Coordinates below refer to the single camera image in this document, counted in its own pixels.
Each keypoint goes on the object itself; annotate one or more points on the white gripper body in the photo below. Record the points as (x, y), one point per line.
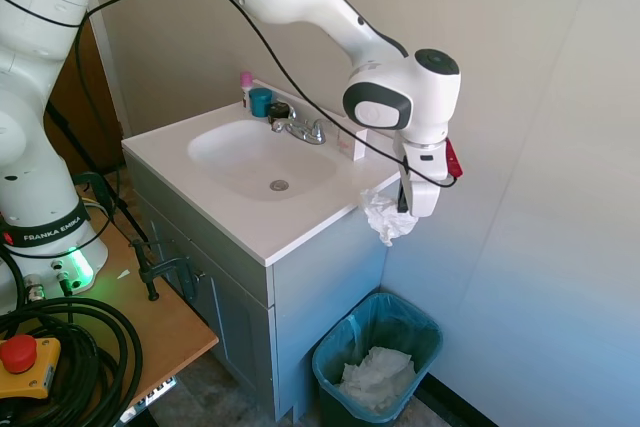
(424, 197)

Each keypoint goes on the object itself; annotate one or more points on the white paper waste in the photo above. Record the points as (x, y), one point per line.
(377, 377)

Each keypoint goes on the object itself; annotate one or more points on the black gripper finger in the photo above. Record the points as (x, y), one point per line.
(403, 199)

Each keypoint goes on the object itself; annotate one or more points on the yellow emergency stop box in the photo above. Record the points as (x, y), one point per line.
(30, 367)

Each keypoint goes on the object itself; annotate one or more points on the wrist camera with red part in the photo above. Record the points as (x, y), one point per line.
(430, 162)

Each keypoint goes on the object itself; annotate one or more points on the metal sink drain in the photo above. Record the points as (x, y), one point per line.
(279, 185)

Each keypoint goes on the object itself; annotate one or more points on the black table clamp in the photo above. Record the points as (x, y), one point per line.
(149, 274)

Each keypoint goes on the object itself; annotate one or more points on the brown wooden door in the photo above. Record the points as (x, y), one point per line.
(100, 97)

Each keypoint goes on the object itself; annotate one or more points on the grey vanity cabinet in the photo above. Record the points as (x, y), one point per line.
(325, 307)

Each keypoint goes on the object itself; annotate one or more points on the small white paper scrap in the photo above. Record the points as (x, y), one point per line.
(122, 274)

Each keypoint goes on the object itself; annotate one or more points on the desk height control panel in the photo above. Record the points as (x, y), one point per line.
(157, 389)

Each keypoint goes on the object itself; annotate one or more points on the teal trash bin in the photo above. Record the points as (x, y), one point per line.
(330, 372)

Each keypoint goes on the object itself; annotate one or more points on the black baseboard strip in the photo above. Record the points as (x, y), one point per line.
(450, 397)

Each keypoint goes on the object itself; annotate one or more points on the pink capped bottle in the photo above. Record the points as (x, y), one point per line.
(246, 84)

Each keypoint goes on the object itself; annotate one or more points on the white rectangular box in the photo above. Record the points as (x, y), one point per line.
(359, 147)

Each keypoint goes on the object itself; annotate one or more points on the white sink countertop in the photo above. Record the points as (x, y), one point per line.
(280, 227)

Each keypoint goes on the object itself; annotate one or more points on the teal round jar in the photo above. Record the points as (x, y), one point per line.
(260, 103)

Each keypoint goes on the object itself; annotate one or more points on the small black round container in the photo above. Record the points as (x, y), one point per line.
(278, 111)

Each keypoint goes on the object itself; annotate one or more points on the white tissue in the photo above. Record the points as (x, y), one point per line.
(387, 219)

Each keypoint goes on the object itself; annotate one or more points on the chrome faucet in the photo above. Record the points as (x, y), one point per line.
(307, 132)

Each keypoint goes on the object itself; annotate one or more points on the white door frame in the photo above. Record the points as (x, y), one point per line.
(112, 77)

